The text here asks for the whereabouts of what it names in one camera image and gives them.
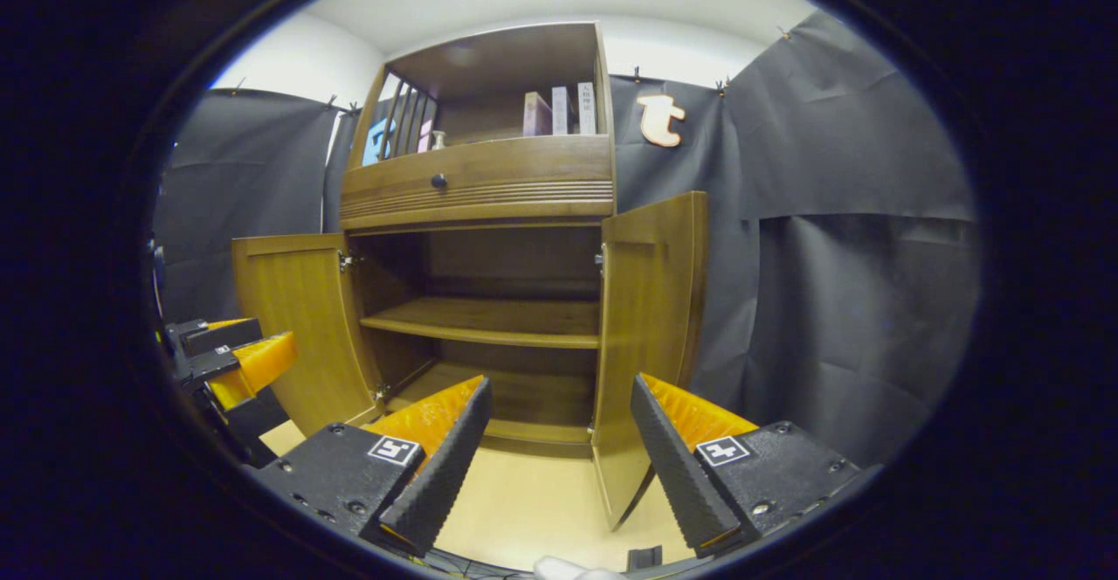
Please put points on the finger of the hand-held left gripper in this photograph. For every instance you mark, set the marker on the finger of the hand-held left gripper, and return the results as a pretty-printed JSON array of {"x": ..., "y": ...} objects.
[
  {"x": 218, "y": 335},
  {"x": 262, "y": 362}
]

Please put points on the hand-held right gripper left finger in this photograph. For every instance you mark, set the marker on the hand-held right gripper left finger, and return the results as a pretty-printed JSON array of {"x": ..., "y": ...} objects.
[{"x": 445, "y": 458}]

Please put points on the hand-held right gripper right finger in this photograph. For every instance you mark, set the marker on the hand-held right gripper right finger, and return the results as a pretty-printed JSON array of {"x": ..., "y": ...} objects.
[{"x": 677, "y": 475}]

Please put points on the wooden cabinet door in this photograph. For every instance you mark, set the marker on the wooden cabinet door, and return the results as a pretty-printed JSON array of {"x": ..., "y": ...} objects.
[
  {"x": 651, "y": 327},
  {"x": 301, "y": 327}
]

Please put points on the wooden double-door shoe cabinet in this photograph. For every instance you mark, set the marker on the wooden double-door shoe cabinet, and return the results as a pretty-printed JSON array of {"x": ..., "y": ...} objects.
[{"x": 489, "y": 187}]

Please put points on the wooden cabinet drawer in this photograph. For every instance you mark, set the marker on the wooden cabinet drawer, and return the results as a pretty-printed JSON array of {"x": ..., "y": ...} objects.
[{"x": 515, "y": 174}]

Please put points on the wooden inner shelf board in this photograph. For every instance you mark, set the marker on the wooden inner shelf board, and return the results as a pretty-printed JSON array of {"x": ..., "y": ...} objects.
[{"x": 489, "y": 322}]

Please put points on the black backdrop cloth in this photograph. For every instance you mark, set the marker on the black backdrop cloth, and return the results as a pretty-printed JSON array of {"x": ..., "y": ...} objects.
[{"x": 856, "y": 213}]

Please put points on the grey book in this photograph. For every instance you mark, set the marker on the grey book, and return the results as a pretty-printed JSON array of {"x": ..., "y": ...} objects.
[{"x": 561, "y": 112}]

